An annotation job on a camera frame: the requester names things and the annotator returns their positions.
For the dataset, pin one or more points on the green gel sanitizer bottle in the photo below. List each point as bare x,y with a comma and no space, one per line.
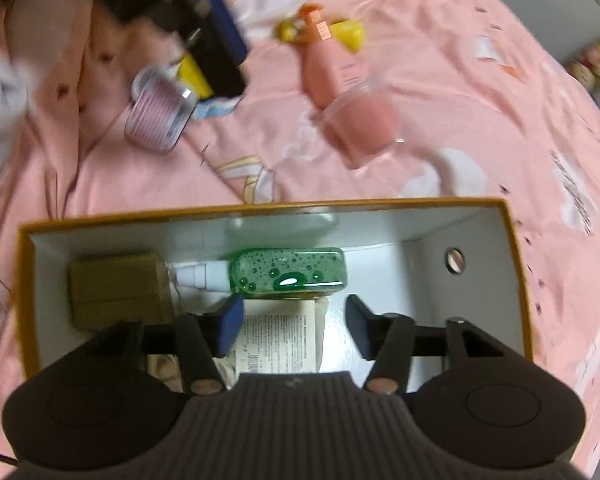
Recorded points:
269,273

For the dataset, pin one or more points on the pink cloud-print bedsheet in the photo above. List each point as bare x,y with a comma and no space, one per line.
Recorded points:
486,110

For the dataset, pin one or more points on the olive-gold small box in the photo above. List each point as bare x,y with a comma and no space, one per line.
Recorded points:
107,290

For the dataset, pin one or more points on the clear plastic bottle cap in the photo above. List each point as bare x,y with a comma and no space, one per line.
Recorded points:
363,123

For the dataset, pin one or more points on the white printed carton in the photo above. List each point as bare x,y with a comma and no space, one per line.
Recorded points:
281,337

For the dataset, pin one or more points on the yellow tape measure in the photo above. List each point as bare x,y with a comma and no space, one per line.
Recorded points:
189,72

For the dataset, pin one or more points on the small yellow jar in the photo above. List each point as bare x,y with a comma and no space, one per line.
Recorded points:
289,31

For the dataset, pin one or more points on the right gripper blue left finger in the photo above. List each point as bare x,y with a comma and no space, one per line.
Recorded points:
202,339

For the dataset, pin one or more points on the pink pump lotion bottle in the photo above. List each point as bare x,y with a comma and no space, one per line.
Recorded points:
328,67

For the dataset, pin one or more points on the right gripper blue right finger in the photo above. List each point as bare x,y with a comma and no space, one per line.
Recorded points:
387,340

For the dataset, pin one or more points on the yellow round-top bottle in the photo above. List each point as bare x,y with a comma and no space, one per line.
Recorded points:
350,33

